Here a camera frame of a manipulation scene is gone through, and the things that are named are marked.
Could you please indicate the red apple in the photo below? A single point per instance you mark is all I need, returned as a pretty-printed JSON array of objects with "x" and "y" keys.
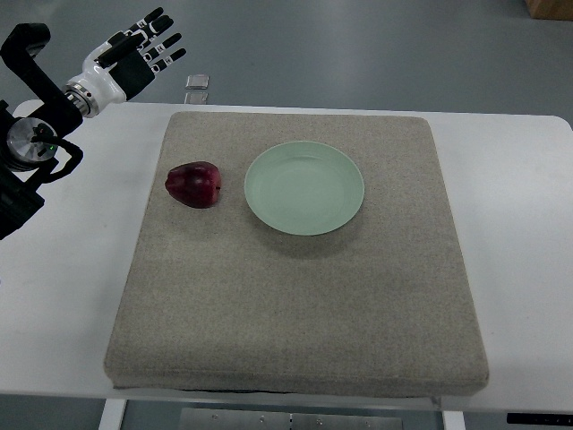
[{"x": 196, "y": 184}]

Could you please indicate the white right table leg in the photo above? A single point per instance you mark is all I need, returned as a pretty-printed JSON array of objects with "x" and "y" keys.
[{"x": 453, "y": 420}]

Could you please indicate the brown cardboard box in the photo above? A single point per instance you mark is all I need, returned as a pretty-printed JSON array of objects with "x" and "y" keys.
[{"x": 558, "y": 10}]

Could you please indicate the lower floor marker plate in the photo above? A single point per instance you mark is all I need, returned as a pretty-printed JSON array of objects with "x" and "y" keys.
[{"x": 196, "y": 98}]

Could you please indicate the metal table crossbar plate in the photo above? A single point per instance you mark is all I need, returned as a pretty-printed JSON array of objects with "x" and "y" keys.
[{"x": 203, "y": 418}]

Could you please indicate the light green plate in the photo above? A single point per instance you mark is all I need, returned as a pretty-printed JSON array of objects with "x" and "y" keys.
[{"x": 304, "y": 188}]

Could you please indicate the beige fabric cushion mat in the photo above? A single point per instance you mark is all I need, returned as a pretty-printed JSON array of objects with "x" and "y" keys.
[{"x": 216, "y": 300}]

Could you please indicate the floor marker plate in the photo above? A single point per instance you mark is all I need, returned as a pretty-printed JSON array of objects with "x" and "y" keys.
[
  {"x": 196, "y": 98},
  {"x": 197, "y": 82}
]

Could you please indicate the white left table leg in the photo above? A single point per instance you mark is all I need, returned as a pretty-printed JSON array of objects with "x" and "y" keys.
[{"x": 112, "y": 416}]

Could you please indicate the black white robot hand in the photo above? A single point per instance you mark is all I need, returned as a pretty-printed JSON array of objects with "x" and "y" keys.
[{"x": 124, "y": 65}]

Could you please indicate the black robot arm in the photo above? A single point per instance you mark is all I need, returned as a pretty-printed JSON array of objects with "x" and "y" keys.
[{"x": 34, "y": 150}]

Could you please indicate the upper floor marker plate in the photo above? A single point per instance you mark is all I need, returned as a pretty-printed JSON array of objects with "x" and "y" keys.
[{"x": 197, "y": 82}]

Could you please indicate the white table leg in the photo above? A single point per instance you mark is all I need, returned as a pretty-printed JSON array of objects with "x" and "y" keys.
[
  {"x": 112, "y": 416},
  {"x": 453, "y": 420}
]

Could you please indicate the black table control panel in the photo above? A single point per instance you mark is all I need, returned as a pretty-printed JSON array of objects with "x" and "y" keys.
[{"x": 539, "y": 419}]

